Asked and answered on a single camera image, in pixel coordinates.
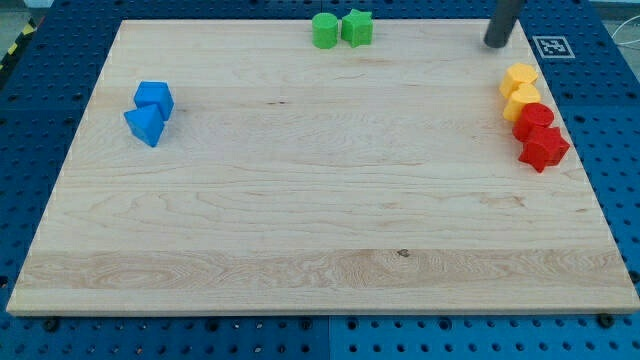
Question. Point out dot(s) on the light wooden board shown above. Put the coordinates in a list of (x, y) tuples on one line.
[(290, 180)]

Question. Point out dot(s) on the green cylinder block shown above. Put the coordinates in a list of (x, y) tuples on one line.
[(324, 30)]

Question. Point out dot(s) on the green star block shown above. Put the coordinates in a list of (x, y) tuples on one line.
[(357, 28)]

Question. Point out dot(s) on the blue triangle block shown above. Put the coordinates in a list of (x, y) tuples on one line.
[(146, 123)]

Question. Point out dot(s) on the blue cube block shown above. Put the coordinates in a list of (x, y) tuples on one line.
[(155, 93)]

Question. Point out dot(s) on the yellow heart block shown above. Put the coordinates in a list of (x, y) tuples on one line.
[(524, 94)]

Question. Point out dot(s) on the red cylinder block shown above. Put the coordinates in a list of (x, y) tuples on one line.
[(532, 115)]

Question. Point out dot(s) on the yellow hexagon block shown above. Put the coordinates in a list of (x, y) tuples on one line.
[(514, 76)]

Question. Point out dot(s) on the red star block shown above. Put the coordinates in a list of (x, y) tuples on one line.
[(544, 147)]

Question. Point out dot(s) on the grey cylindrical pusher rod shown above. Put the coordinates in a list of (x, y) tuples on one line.
[(502, 23)]

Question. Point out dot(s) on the white fiducial marker tag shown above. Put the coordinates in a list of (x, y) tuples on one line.
[(553, 47)]

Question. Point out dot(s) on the yellow black hazard tape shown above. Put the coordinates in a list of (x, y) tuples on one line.
[(18, 47)]

